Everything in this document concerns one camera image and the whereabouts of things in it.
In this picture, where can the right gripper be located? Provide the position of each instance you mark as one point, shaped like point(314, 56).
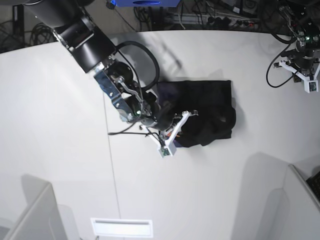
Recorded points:
point(165, 118)

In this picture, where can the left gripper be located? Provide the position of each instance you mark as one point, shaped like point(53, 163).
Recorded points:
point(303, 68)

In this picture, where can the black T-shirt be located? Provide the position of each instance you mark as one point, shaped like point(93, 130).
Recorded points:
point(212, 99)

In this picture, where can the black keyboard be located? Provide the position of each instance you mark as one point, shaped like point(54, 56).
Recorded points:
point(314, 184)

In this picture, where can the blue box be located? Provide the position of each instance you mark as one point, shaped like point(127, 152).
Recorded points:
point(145, 3)

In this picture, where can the white partition panel left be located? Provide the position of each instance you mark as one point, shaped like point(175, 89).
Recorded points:
point(40, 219)

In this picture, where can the white partition panel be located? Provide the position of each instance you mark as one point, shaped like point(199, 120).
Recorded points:
point(292, 212)
point(40, 219)

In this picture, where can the white partition panel right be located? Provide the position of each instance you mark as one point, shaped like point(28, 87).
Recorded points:
point(292, 212)

